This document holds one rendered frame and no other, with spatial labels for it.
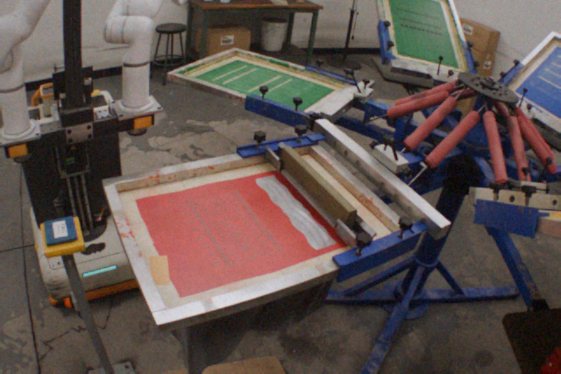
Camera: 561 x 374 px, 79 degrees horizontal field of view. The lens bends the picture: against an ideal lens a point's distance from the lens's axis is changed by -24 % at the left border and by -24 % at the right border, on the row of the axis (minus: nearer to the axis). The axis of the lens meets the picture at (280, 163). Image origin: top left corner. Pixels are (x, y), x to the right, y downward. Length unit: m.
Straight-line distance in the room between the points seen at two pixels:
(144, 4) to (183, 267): 0.82
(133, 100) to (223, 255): 0.59
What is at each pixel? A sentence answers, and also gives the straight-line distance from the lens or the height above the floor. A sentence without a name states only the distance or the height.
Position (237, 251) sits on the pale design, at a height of 0.96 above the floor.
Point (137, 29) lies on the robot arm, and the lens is 1.33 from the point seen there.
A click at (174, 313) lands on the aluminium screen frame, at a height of 0.99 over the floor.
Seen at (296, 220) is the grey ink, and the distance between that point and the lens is 1.26.
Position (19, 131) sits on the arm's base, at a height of 1.15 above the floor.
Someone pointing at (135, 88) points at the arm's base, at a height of 1.22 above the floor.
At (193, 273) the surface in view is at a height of 0.96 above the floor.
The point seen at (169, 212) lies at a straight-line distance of 1.26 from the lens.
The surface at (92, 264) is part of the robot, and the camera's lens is 2.09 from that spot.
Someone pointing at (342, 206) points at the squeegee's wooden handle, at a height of 1.06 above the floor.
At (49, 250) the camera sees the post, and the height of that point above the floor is 0.95.
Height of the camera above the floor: 1.75
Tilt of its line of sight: 32 degrees down
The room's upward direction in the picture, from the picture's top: 8 degrees clockwise
